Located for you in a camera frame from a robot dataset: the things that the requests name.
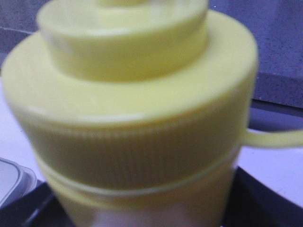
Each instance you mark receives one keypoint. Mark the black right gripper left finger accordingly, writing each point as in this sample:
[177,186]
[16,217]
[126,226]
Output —
[38,208]

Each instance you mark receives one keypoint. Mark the silver digital kitchen scale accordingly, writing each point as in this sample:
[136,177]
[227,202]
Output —
[15,181]

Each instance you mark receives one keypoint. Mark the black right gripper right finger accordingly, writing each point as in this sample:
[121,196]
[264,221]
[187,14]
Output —
[252,204]

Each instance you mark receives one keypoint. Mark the yellow squeeze bottle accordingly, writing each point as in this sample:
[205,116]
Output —
[136,110]

